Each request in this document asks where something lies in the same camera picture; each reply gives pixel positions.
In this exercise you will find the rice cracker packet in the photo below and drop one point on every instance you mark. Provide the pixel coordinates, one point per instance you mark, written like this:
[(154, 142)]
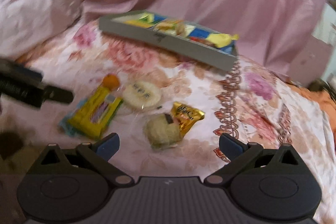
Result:
[(142, 95)]

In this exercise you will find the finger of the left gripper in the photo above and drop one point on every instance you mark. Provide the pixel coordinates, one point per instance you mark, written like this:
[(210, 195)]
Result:
[(53, 93)]

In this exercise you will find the red spicy snack packet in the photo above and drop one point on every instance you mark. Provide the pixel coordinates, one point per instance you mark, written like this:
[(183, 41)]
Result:
[(203, 41)]

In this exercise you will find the orange tangerine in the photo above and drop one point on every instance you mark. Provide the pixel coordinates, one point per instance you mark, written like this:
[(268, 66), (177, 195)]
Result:
[(111, 82)]

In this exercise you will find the floral quilt bedspread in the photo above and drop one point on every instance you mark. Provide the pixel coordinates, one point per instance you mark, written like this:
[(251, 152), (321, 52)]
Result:
[(250, 103)]

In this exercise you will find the pale pink duvet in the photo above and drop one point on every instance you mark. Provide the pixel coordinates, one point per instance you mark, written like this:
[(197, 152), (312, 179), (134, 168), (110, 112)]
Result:
[(27, 23)]

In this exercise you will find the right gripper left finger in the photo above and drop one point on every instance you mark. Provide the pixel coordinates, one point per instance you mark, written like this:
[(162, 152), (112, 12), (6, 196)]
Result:
[(96, 156)]

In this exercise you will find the golden snack packet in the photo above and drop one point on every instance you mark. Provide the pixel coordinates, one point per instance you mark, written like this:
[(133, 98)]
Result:
[(186, 116)]

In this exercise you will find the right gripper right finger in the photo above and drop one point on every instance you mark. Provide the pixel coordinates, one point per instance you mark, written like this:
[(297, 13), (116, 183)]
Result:
[(242, 157)]

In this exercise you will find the grey shallow snack box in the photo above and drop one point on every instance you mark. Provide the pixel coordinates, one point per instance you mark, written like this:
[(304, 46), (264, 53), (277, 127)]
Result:
[(115, 24)]

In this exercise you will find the sandwich bread packet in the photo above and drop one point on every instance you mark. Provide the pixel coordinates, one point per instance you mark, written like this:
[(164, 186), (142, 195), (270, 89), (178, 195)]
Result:
[(172, 26)]

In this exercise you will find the orange cloth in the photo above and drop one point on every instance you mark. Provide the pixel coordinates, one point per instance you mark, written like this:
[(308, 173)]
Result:
[(324, 100)]

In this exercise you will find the green cookie packet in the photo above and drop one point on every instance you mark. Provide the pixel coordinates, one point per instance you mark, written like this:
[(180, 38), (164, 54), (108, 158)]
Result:
[(162, 131)]

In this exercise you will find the yellow candy bar packet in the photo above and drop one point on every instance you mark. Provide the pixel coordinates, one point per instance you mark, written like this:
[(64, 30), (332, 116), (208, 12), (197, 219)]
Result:
[(92, 115)]

